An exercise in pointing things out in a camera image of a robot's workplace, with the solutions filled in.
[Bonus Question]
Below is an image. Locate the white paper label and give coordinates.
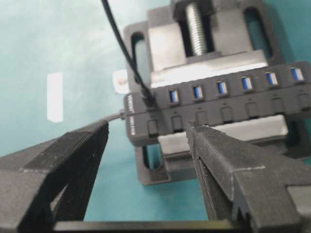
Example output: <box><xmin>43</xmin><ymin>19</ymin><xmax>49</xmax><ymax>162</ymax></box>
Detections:
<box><xmin>112</xmin><ymin>69</ymin><xmax>129</xmax><ymax>94</ymax></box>

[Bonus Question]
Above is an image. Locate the white tape strip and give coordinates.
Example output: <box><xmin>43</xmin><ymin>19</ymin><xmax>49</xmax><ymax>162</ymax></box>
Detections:
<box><xmin>47</xmin><ymin>72</ymin><xmax>63</xmax><ymax>123</ymax></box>

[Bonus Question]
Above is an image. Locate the black USB cable with plug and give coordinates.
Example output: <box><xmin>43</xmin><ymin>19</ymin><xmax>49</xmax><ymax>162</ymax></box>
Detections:
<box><xmin>101</xmin><ymin>0</ymin><xmax>157</xmax><ymax>107</ymax></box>

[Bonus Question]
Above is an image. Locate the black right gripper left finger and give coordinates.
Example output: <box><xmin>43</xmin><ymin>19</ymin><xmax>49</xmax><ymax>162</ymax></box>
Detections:
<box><xmin>0</xmin><ymin>120</ymin><xmax>109</xmax><ymax>233</ymax></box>

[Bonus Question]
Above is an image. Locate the grey bench vise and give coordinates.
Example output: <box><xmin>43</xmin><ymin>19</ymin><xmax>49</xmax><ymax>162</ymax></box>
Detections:
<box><xmin>124</xmin><ymin>0</ymin><xmax>311</xmax><ymax>185</ymax></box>

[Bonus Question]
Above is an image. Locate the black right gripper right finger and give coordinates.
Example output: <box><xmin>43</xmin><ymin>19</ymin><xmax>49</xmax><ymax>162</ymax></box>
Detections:
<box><xmin>186</xmin><ymin>121</ymin><xmax>311</xmax><ymax>233</ymax></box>

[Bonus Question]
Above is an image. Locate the black multiport USB hub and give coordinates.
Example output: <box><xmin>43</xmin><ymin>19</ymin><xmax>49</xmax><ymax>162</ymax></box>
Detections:
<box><xmin>124</xmin><ymin>62</ymin><xmax>311</xmax><ymax>147</ymax></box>

